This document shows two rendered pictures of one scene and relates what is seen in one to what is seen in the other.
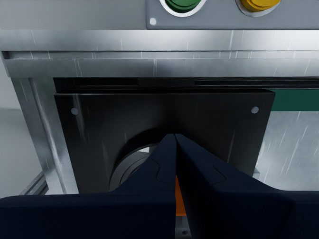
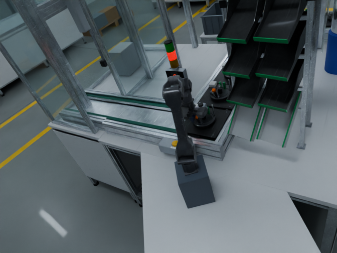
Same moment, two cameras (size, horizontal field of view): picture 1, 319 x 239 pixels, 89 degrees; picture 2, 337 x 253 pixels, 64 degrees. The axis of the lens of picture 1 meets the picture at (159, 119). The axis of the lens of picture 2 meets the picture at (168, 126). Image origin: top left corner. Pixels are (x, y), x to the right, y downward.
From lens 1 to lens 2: 1.41 m
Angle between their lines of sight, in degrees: 36
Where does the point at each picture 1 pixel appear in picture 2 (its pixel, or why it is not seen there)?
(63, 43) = (208, 144)
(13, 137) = (253, 143)
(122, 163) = (208, 124)
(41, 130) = (223, 134)
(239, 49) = not seen: hidden behind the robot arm
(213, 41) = not seen: hidden behind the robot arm
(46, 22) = (221, 164)
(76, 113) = (212, 134)
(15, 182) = not seen: hidden behind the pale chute
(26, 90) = (220, 140)
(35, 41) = (213, 146)
